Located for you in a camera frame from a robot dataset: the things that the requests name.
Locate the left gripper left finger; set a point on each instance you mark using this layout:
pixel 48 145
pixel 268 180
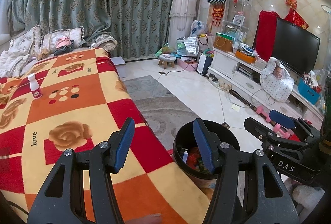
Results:
pixel 61 197

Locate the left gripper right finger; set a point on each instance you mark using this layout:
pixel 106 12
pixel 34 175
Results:
pixel 248 188

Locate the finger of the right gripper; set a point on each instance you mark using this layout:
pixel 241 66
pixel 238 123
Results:
pixel 269 140
pixel 300 129

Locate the black round trash bin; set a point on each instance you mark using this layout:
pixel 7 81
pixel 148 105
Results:
pixel 186 153

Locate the pink dumbbell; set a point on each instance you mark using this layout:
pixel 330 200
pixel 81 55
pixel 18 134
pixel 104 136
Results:
pixel 277 128

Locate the blue storage basket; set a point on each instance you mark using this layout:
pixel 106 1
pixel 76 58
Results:
pixel 307 92

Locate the white polka-dot baby blanket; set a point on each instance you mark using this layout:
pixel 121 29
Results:
pixel 276 80

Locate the white power strip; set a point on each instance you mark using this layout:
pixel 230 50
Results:
pixel 219 84

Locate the black flat television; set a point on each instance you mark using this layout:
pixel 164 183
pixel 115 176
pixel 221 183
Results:
pixel 295 47

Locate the orange box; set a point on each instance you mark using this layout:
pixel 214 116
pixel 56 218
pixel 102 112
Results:
pixel 244 57

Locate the red cloth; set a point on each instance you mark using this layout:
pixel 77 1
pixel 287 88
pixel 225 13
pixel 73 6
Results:
pixel 265 34

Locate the red orange checkered blanket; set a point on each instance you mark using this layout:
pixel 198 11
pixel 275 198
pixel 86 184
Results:
pixel 83 102

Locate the brown gift bag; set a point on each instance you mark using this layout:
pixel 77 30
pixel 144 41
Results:
pixel 223 44

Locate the grey patterned rug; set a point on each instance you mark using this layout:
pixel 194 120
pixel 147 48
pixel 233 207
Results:
pixel 164 113

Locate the white pink-label bottle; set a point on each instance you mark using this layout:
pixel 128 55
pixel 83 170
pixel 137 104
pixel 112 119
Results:
pixel 34 86

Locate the silver foil bag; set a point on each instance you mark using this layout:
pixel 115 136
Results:
pixel 191 46

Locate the small wooden stool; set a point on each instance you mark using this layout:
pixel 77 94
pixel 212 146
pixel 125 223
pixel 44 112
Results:
pixel 166 60

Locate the glass corner shelf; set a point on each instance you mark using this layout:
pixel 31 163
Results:
pixel 236 17

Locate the lace-covered standing air conditioner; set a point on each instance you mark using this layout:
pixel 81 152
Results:
pixel 182 14

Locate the cream embroidered pillow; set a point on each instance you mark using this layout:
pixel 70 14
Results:
pixel 55 40

